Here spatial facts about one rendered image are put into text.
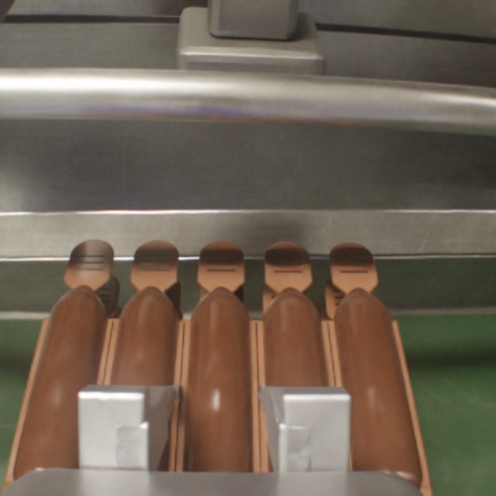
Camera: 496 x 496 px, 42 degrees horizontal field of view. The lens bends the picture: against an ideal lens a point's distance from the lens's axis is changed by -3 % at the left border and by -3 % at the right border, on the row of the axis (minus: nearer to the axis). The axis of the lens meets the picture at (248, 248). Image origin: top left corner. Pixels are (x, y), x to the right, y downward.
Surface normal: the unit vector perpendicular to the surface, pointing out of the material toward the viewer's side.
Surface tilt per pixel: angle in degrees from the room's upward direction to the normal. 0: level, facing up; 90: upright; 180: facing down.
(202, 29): 0
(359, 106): 68
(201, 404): 29
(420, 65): 90
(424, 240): 55
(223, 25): 90
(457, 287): 90
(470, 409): 2
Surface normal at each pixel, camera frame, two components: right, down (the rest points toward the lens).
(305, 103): 0.06, 0.36
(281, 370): -0.43, -0.65
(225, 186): 0.04, 0.69
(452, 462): 0.03, -0.73
